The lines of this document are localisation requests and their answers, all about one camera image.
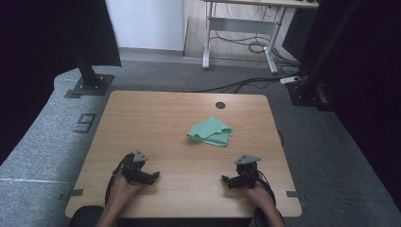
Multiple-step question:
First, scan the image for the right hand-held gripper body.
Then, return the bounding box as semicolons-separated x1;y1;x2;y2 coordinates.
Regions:
235;154;262;189

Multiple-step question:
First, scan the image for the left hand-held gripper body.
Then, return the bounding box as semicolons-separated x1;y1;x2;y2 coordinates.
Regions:
121;149;149;184

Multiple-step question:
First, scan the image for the green cloth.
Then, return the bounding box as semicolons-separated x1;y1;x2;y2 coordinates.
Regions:
185;115;235;148

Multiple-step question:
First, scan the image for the person's right hand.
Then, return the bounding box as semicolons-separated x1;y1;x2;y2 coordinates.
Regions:
244;183;275;212

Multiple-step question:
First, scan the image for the person's left hand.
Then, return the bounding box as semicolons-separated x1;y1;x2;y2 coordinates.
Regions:
108;174;145;211

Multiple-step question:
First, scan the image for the grey tape strip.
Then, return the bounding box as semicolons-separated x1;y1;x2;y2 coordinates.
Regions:
60;188;84;201
286;190;307;201

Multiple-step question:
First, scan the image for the person's left knee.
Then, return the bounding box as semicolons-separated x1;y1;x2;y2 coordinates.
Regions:
68;205;106;227

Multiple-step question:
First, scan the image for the black metal stand with base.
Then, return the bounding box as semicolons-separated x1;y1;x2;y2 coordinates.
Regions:
70;41;115;97
288;0;363;108

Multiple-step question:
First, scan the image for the white power strip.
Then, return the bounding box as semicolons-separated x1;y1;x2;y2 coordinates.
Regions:
279;75;303;85

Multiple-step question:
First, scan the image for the black curtain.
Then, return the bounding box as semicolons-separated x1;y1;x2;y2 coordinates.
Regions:
299;0;401;212
0;0;122;166

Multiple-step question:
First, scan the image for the dark box under desk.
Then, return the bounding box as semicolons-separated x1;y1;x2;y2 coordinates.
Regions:
282;8;317;62

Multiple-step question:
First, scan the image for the white metal-framed desk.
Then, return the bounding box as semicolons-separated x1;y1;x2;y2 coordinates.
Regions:
201;0;320;75

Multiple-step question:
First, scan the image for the right hand-held gripper black cable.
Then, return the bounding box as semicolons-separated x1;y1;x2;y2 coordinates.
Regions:
256;170;277;206

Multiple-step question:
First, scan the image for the hand-held gripper black cable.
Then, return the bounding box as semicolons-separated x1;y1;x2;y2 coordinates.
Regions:
256;170;277;206
104;153;134;206

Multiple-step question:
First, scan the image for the left hand-held gripper black cable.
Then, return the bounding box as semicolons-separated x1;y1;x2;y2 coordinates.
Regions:
104;153;134;206

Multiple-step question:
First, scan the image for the long black floor cable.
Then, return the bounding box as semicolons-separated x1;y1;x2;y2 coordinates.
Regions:
192;70;305;95

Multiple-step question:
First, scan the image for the coiled black floor cable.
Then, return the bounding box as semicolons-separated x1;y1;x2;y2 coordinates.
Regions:
247;39;301;69

